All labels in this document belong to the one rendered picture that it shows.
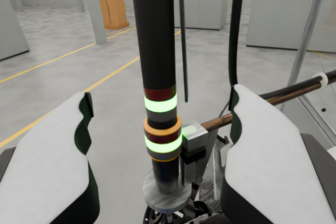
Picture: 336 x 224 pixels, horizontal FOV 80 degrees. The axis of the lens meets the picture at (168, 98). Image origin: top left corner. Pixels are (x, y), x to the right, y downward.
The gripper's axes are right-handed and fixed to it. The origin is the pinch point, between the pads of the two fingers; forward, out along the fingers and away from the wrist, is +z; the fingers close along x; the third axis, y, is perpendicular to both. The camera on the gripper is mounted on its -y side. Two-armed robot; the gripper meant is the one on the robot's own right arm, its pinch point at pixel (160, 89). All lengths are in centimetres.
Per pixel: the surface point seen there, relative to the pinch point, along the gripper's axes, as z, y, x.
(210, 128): 9.9, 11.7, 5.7
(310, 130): 80, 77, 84
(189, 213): 16.0, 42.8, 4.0
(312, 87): 18.9, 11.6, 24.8
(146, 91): 6.7, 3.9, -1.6
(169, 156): 5.7, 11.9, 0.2
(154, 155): 5.9, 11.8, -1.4
